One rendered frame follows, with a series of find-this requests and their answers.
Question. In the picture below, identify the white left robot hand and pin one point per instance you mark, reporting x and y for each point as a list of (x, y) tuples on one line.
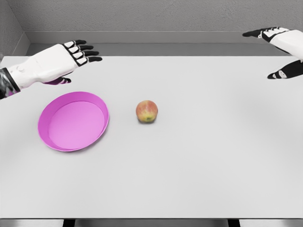
[(56, 62)]

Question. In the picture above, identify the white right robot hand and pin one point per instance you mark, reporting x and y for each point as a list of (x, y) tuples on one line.
[(287, 41)]

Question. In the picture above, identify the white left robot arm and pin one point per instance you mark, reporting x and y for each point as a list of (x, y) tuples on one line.
[(17, 75)]

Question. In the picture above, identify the pink round plate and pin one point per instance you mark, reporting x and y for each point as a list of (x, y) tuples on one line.
[(73, 122)]

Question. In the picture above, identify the red-yellow apple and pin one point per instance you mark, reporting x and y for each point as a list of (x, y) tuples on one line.
[(146, 111)]

